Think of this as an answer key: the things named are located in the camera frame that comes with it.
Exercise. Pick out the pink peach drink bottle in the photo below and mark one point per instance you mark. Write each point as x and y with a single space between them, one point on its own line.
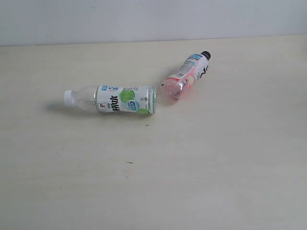
179 83

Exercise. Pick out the lime label clear bottle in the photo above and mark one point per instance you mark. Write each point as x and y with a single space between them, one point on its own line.
108 99

